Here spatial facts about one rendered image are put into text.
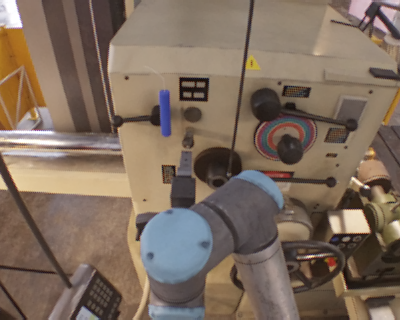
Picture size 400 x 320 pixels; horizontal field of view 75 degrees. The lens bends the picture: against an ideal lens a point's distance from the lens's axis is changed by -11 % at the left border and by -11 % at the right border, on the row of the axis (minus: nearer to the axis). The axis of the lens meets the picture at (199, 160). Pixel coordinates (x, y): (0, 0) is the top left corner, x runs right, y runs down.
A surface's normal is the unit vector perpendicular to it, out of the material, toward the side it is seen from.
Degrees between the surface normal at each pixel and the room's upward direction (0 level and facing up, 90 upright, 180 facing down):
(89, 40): 90
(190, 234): 5
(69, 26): 90
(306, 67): 45
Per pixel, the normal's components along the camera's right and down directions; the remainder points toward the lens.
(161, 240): -0.03, -0.69
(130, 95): -0.02, 0.69
